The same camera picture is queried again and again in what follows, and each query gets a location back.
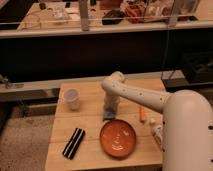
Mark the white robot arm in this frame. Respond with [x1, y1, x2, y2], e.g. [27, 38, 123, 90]
[101, 71, 213, 171]

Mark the metal frame post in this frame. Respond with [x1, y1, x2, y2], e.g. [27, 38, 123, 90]
[79, 0, 89, 31]
[167, 0, 182, 27]

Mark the metal frame post left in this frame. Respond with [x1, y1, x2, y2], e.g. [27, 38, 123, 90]
[79, 0, 89, 31]

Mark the translucent plastic cup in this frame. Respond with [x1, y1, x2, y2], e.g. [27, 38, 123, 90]
[63, 89, 80, 110]

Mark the black bag on bench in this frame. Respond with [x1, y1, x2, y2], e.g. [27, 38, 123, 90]
[102, 10, 124, 25]

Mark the black white striped block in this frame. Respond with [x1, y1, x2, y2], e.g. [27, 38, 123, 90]
[62, 128, 85, 160]

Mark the metal frame post right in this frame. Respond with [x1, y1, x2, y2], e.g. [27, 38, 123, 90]
[167, 0, 182, 27]

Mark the orange tool on bench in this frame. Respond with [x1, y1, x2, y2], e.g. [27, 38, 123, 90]
[125, 5, 145, 23]

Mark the orange carrot toy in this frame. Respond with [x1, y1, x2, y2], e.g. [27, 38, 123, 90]
[139, 106, 147, 123]

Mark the orange round plate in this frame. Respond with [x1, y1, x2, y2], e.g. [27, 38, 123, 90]
[99, 119, 136, 159]

